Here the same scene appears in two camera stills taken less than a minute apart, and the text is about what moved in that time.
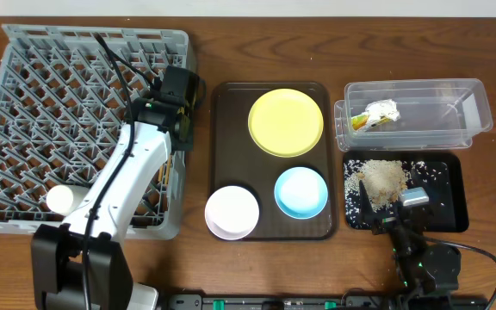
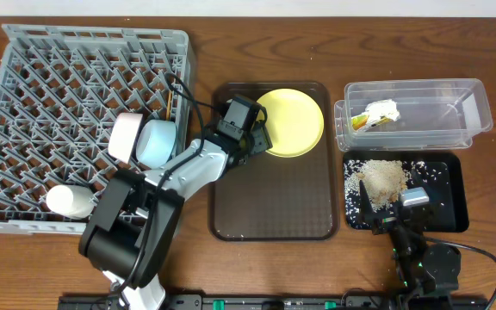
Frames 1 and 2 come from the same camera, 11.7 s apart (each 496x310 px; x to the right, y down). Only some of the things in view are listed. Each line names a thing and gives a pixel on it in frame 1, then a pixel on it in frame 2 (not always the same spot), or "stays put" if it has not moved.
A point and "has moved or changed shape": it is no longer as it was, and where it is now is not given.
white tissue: (381, 108) stays put
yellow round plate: (285, 122) stays put
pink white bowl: (232, 213) has moved or changed shape
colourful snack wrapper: (359, 120) stays put
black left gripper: (183, 130) to (257, 140)
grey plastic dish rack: (52, 109) stays put
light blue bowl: (300, 193) has moved or changed shape
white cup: (63, 198) stays put
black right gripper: (386, 221) stays put
